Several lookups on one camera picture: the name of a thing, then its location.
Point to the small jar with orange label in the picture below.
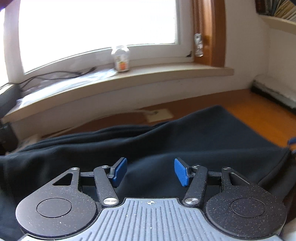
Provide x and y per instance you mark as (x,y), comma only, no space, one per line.
(121,57)

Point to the folded white clothes pile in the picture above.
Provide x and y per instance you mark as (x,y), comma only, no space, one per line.
(272,88)

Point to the clear blind cord pull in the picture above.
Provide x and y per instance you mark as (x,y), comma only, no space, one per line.
(199,45)

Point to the black garment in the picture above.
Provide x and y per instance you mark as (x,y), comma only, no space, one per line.
(211,137)

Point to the white floor outlet plate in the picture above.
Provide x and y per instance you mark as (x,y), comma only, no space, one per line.
(158,115)

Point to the clear plastic bag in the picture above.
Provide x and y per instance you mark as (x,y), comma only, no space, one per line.
(50,87)

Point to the black box on sill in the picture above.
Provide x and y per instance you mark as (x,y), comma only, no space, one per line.
(10,93)

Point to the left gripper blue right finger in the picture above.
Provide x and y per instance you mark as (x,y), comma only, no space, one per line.
(183,172)

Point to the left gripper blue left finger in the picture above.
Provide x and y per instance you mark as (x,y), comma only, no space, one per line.
(117,172)

